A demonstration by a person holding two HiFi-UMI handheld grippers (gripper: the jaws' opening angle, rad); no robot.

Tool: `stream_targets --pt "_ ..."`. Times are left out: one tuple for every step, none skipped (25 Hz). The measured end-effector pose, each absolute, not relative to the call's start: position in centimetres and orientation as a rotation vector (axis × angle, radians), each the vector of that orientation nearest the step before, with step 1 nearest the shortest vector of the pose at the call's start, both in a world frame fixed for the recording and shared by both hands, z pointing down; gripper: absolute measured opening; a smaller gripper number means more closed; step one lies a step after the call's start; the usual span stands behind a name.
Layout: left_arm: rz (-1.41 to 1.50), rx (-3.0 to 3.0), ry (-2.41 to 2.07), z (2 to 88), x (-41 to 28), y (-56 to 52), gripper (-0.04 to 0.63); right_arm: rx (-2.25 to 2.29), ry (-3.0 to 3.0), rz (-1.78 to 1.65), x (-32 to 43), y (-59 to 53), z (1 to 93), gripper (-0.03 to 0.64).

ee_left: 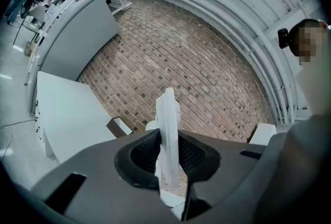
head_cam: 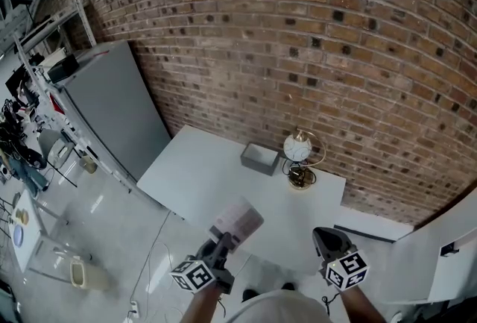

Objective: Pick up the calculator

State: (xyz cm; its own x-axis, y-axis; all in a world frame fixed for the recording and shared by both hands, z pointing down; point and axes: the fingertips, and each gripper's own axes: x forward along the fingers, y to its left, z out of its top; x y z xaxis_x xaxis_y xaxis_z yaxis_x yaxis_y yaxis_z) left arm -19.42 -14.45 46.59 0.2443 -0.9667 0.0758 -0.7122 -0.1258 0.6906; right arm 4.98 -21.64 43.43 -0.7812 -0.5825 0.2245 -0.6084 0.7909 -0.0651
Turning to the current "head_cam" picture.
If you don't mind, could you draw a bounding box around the thin black cable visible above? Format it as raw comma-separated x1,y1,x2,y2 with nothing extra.
320,293,340,317

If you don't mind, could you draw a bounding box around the grey refrigerator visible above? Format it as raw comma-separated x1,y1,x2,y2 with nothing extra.
46,40,172,199

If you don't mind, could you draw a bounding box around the person's right forearm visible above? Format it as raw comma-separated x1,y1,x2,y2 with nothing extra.
337,282,388,323

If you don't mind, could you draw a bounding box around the black box on refrigerator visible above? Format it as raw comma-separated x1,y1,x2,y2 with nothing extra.
47,54,80,84

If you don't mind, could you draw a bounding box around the white floor cable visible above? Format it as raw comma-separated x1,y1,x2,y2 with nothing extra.
132,209,176,323

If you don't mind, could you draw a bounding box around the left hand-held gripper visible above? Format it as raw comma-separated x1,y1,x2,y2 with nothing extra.
170,231,236,295

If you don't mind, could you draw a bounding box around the white metal shelf rack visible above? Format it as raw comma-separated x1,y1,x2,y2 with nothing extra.
0,0,131,203

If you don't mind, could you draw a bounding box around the tall white cabinet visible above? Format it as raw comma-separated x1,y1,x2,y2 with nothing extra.
383,186,477,304

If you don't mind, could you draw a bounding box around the white desk with drawers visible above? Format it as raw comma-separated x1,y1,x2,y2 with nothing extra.
136,124,347,277

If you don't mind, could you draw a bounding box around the beige trash bin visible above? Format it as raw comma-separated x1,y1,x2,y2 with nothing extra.
69,256,109,291

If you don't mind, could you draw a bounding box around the person's grey shirt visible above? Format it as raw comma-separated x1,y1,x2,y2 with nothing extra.
227,289,338,323

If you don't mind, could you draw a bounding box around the globe table lamp brass arc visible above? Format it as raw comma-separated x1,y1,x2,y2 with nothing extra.
281,129,327,189

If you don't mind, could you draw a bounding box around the small white table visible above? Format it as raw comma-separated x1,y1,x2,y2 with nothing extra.
9,189,72,274

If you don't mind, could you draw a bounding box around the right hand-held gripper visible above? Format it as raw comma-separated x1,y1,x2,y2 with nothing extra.
312,227,370,292

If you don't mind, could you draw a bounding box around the person's left forearm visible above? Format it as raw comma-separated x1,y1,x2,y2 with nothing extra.
182,282,221,323

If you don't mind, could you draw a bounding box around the small beige bin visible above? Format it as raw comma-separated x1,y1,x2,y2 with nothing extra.
78,155,98,175

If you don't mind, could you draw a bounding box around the black open box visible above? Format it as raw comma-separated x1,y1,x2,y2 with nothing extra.
240,141,280,177

